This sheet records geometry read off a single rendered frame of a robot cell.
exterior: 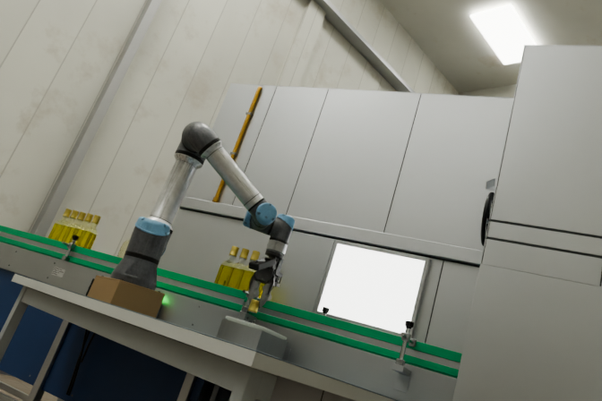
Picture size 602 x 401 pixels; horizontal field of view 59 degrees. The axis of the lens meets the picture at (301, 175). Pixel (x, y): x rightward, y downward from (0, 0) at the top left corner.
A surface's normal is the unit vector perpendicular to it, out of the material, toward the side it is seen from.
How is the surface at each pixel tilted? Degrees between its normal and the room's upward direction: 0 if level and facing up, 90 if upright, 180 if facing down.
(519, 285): 90
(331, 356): 90
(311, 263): 90
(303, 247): 90
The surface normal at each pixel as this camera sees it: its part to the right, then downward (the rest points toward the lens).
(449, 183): -0.38, -0.43
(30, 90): 0.70, -0.03
